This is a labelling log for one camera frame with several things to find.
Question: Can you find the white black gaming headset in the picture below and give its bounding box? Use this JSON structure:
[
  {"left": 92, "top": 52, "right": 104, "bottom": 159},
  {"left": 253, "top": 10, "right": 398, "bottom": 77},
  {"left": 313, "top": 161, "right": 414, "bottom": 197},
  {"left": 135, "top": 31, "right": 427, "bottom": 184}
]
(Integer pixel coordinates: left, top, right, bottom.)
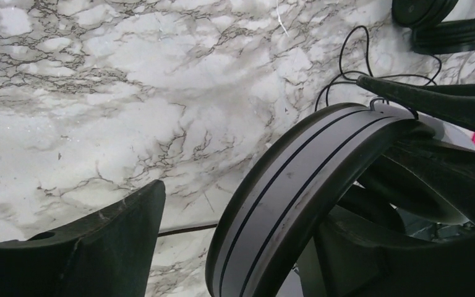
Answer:
[{"left": 205, "top": 103, "right": 475, "bottom": 296}]

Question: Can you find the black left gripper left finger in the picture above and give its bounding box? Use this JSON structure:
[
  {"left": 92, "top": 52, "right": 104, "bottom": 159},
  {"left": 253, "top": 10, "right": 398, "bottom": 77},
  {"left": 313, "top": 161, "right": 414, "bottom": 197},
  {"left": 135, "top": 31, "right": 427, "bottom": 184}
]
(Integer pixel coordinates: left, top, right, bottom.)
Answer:
[{"left": 0, "top": 180, "right": 166, "bottom": 296}]

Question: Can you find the thin black headphone cable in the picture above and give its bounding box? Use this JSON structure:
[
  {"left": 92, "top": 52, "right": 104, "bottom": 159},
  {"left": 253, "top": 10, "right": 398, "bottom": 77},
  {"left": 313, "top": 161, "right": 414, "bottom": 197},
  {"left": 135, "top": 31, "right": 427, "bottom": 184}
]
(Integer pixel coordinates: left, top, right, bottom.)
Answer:
[{"left": 314, "top": 25, "right": 443, "bottom": 112}]

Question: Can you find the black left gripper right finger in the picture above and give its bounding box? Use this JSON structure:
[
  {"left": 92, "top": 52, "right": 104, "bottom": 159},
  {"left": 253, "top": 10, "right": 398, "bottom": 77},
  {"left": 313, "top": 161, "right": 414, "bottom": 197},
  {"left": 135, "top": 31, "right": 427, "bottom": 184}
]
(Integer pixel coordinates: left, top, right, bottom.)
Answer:
[{"left": 299, "top": 207, "right": 475, "bottom": 296}]

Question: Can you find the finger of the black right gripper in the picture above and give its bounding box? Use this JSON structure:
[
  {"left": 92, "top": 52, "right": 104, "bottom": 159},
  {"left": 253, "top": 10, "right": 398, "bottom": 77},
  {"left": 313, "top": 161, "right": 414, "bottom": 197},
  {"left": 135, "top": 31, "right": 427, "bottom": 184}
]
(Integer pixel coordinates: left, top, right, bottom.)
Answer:
[{"left": 356, "top": 75, "right": 475, "bottom": 132}]

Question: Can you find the small black on-ear headphones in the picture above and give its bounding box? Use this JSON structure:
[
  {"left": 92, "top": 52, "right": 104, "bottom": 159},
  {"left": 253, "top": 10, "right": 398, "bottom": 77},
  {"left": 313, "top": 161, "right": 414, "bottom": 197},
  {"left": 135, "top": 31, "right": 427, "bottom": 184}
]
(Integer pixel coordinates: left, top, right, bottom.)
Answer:
[{"left": 392, "top": 0, "right": 475, "bottom": 55}]

